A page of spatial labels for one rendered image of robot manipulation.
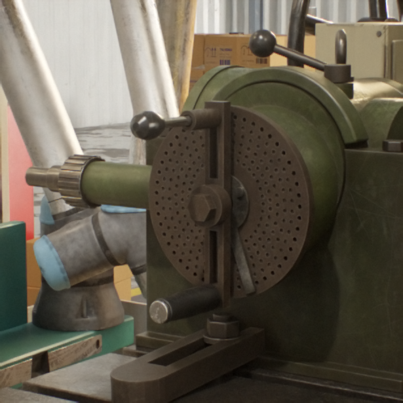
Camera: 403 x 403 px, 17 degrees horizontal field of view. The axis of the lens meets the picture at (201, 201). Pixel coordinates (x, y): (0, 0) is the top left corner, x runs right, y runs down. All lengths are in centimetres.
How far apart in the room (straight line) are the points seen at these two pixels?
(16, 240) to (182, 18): 56
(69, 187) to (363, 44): 45
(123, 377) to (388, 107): 39
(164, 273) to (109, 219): 66
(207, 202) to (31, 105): 103
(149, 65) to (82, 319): 54
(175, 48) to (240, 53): 696
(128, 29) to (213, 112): 133
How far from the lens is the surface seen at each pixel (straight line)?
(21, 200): 580
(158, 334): 149
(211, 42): 986
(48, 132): 226
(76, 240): 214
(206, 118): 126
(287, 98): 136
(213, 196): 128
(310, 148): 132
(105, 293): 277
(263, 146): 128
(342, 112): 134
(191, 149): 133
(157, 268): 148
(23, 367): 258
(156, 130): 119
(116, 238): 212
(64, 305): 275
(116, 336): 282
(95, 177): 144
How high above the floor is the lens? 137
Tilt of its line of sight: 8 degrees down
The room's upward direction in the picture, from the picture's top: straight up
